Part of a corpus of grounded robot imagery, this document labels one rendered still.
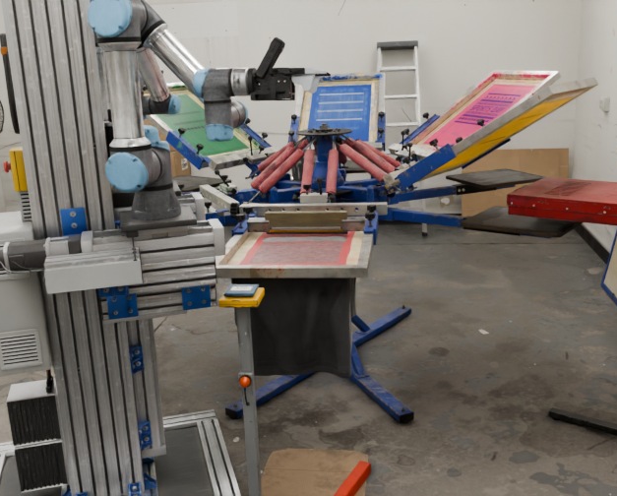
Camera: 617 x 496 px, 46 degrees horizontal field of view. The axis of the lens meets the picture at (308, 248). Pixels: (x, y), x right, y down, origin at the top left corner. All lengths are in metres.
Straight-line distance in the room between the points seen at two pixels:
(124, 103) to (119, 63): 0.11
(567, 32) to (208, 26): 3.34
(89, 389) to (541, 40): 5.64
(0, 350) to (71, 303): 0.26
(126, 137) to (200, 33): 5.37
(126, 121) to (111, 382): 0.95
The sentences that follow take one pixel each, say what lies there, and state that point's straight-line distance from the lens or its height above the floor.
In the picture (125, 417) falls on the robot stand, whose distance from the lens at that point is 2.70.
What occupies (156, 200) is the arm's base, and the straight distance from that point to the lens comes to 2.25.
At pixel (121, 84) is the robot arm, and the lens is 2.11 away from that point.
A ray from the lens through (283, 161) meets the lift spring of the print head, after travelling 3.92.
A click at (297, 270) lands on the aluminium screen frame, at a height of 0.98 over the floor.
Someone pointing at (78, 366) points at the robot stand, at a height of 0.74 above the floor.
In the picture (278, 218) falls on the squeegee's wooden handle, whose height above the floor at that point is 1.03.
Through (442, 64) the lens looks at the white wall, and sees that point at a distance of 7.19.
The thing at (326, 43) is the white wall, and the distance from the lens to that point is 7.22.
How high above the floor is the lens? 1.74
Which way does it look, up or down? 15 degrees down
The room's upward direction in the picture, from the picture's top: 2 degrees counter-clockwise
